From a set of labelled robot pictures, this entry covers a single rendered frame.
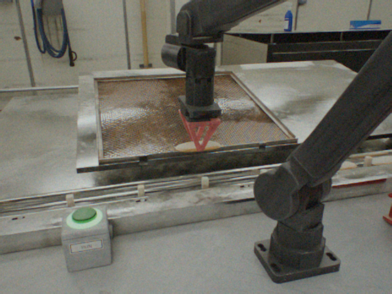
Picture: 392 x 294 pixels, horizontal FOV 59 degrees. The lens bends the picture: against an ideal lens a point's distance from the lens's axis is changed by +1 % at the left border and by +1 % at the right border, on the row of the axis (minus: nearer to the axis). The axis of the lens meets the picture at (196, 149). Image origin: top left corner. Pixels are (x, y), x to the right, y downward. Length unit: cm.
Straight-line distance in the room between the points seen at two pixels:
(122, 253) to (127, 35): 385
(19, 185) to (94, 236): 38
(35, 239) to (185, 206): 27
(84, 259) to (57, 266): 6
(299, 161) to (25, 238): 47
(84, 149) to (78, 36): 354
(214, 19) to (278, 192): 29
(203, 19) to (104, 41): 377
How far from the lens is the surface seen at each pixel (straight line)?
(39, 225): 68
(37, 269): 66
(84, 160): 83
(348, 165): 92
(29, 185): 92
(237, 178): 80
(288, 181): 51
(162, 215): 67
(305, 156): 51
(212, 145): 74
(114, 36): 436
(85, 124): 98
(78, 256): 61
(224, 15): 59
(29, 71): 447
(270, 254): 62
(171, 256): 63
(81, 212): 61
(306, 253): 58
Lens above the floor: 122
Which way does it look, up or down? 23 degrees down
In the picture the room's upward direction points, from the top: straight up
